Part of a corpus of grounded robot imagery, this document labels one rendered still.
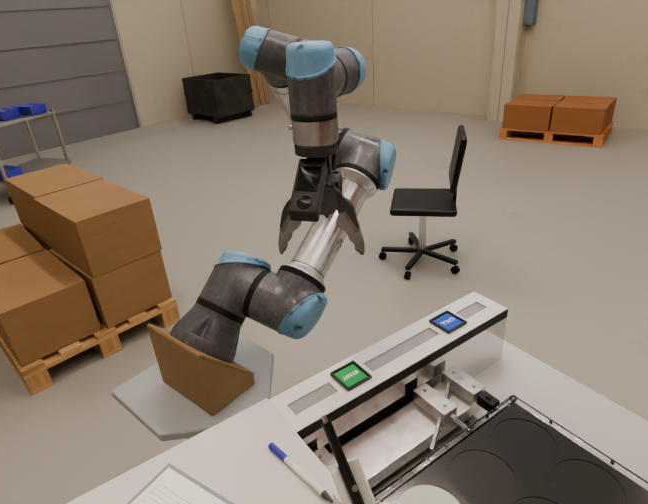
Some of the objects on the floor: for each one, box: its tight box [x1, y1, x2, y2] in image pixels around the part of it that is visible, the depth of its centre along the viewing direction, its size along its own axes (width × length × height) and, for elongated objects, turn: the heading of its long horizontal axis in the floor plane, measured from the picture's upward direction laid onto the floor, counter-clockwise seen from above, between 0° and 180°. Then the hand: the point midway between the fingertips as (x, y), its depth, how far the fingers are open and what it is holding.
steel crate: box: [182, 72, 254, 124], centre depth 805 cm, size 80×97×68 cm
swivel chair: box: [379, 125, 467, 279], centre depth 302 cm, size 56×56×87 cm
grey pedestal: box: [111, 335, 275, 442], centre depth 135 cm, size 51×44×82 cm
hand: (321, 257), depth 85 cm, fingers open, 14 cm apart
